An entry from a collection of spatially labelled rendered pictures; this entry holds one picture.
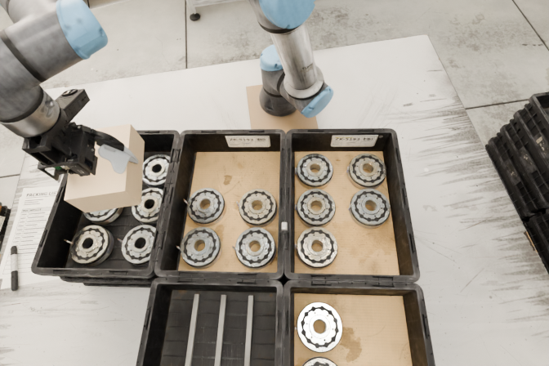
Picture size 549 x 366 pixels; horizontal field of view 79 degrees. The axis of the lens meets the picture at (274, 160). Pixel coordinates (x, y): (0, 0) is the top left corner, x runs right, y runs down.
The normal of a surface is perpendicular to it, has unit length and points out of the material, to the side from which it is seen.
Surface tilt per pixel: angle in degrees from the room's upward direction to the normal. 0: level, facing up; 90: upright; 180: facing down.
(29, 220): 0
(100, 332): 0
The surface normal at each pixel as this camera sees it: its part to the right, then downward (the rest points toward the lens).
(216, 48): -0.06, -0.47
